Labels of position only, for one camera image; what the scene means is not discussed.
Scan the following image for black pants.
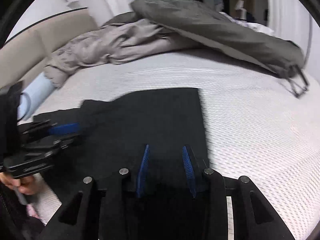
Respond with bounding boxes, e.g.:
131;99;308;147
32;87;211;240

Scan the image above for person's left hand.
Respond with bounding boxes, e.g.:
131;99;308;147
1;172;39;196

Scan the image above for light blue bolster pillow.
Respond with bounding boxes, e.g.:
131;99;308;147
17;72;55;121

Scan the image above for beige upholstered headboard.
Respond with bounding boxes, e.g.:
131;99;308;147
0;8;98;87

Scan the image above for white textured mattress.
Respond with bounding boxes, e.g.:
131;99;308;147
35;49;319;239

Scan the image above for light grey crumpled sheet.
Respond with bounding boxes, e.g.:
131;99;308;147
44;19;199;88

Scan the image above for dark grey duvet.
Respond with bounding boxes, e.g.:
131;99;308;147
108;0;304;78

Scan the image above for white striped bedding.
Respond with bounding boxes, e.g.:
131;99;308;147
220;12;274;36

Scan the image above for white curtain right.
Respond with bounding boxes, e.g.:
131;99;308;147
268;0;312;51

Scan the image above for black rectangular frame tool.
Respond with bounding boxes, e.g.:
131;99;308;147
287;66;310;99

